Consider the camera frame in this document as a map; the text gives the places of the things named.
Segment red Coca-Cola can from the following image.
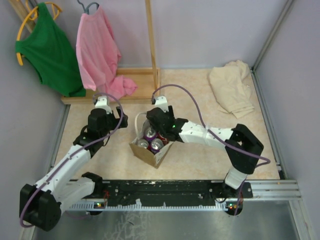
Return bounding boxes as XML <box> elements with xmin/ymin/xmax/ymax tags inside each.
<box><xmin>157</xmin><ymin>133</ymin><xmax>170</xmax><ymax>146</ymax></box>

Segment purple Fanta can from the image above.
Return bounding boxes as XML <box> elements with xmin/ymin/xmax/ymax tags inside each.
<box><xmin>143</xmin><ymin>126</ymin><xmax>158</xmax><ymax>142</ymax></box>

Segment brown canvas bag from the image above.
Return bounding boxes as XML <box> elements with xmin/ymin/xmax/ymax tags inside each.
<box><xmin>129</xmin><ymin>112</ymin><xmax>173</xmax><ymax>169</ymax></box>

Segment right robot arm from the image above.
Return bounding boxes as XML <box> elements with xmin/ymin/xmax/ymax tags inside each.
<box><xmin>146</xmin><ymin>107</ymin><xmax>264</xmax><ymax>198</ymax></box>

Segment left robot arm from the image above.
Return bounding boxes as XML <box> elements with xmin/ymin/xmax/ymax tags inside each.
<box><xmin>19</xmin><ymin>103</ymin><xmax>128</xmax><ymax>232</ymax></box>

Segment front purple soda can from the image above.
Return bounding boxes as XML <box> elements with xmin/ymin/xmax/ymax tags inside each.
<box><xmin>150</xmin><ymin>138</ymin><xmax>164</xmax><ymax>154</ymax></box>

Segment front left silver-top can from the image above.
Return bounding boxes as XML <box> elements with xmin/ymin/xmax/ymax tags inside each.
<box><xmin>136</xmin><ymin>139</ymin><xmax>150</xmax><ymax>150</ymax></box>

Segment wooden clothes rack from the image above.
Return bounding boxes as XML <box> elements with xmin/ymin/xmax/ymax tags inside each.
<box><xmin>9</xmin><ymin>0</ymin><xmax>161</xmax><ymax>104</ymax></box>

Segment pink t-shirt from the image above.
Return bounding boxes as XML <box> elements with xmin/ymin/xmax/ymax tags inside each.
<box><xmin>76</xmin><ymin>6</ymin><xmax>138</xmax><ymax>99</ymax></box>

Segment beige folded cloth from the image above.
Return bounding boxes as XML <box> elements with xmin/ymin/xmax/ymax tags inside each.
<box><xmin>208</xmin><ymin>60</ymin><xmax>255</xmax><ymax>119</ymax></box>

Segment green tank top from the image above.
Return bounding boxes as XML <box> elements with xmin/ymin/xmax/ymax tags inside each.
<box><xmin>15</xmin><ymin>2</ymin><xmax>86</xmax><ymax>97</ymax></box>

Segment grey clothes hanger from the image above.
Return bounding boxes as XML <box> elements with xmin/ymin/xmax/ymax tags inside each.
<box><xmin>77</xmin><ymin>0</ymin><xmax>100</xmax><ymax>15</ymax></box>

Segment yellow clothes hanger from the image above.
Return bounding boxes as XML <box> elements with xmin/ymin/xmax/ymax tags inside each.
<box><xmin>16</xmin><ymin>1</ymin><xmax>63</xmax><ymax>66</ymax></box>

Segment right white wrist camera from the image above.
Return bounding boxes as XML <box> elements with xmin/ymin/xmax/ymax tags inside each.
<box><xmin>152</xmin><ymin>95</ymin><xmax>169</xmax><ymax>113</ymax></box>

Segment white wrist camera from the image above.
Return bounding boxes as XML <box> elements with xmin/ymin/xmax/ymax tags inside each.
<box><xmin>94</xmin><ymin>96</ymin><xmax>112</xmax><ymax>115</ymax></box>
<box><xmin>152</xmin><ymin>95</ymin><xmax>169</xmax><ymax>113</ymax></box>

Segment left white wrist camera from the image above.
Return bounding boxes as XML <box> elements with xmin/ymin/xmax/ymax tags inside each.
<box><xmin>94</xmin><ymin>96</ymin><xmax>112</xmax><ymax>115</ymax></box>

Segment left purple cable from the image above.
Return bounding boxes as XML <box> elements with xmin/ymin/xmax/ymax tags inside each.
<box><xmin>19</xmin><ymin>92</ymin><xmax>125</xmax><ymax>228</ymax></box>

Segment purple cable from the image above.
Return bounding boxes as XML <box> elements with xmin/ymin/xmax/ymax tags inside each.
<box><xmin>152</xmin><ymin>84</ymin><xmax>271</xmax><ymax>218</ymax></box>
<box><xmin>19</xmin><ymin>92</ymin><xmax>125</xmax><ymax>228</ymax></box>

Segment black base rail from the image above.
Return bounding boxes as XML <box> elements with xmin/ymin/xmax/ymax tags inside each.
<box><xmin>85</xmin><ymin>180</ymin><xmax>253</xmax><ymax>212</ymax></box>

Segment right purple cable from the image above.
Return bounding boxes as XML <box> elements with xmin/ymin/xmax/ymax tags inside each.
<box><xmin>152</xmin><ymin>84</ymin><xmax>271</xmax><ymax>218</ymax></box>

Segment aluminium frame rail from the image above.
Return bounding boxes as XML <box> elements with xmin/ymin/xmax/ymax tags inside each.
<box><xmin>33</xmin><ymin>179</ymin><xmax>302</xmax><ymax>213</ymax></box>

